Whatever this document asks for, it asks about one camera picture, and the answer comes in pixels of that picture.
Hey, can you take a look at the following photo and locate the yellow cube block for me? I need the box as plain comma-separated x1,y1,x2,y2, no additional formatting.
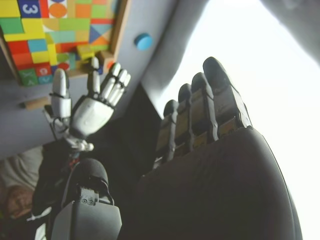
76,44,96,61

